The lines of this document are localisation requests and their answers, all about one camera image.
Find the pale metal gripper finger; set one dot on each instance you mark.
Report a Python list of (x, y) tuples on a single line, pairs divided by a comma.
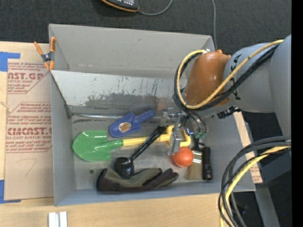
[(175, 143), (167, 112)]

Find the orange ball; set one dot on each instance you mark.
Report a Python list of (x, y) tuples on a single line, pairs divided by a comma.
[(183, 157)]

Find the paintbrush with pale bristles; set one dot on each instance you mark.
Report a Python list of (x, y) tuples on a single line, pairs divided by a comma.
[(195, 167)]

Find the black flashlight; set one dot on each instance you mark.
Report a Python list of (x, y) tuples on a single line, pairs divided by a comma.
[(207, 162)]

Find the blue toy trowel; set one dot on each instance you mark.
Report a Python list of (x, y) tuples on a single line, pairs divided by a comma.
[(123, 128)]

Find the black ladle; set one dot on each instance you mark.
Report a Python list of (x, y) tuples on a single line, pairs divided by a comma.
[(124, 166)]

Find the olive and brown glove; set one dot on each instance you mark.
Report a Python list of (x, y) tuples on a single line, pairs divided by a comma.
[(132, 182)]

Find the grey metal bin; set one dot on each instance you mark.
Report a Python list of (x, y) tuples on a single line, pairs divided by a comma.
[(132, 51)]

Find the green and yellow toy shovel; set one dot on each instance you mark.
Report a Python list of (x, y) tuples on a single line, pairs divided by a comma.
[(94, 146)]

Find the brown cardboard board red print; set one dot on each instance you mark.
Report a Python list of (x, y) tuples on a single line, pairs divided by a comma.
[(28, 174)]

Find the black cylinder on white bracket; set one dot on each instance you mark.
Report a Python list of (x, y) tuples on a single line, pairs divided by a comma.
[(228, 112)]

